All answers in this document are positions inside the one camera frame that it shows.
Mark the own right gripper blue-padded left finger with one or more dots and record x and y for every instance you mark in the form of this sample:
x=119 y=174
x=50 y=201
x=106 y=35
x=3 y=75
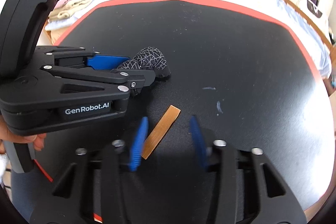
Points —
x=70 y=199

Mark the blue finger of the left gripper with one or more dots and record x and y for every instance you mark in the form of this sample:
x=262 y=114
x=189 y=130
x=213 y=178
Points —
x=79 y=57

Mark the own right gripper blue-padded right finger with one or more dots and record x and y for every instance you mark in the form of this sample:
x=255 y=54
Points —
x=265 y=189

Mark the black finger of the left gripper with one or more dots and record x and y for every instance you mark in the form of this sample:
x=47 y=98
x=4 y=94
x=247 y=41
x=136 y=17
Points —
x=135 y=80

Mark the brown cardboard strip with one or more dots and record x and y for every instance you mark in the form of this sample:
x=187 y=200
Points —
x=160 y=130

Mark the person's left hand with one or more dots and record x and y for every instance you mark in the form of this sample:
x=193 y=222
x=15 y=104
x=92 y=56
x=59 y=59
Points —
x=6 y=135

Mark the folded towels stack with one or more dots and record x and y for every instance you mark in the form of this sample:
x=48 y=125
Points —
x=69 y=7

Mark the person's left leg jeans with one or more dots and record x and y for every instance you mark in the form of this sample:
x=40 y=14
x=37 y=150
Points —
x=26 y=190

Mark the red and black table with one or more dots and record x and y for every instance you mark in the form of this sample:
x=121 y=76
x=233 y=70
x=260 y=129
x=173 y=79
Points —
x=247 y=79

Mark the white tote bag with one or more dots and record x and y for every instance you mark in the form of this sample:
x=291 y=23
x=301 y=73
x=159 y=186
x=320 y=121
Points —
x=313 y=7

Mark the black camera plate on gripper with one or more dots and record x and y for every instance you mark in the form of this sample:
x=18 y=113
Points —
x=21 y=24

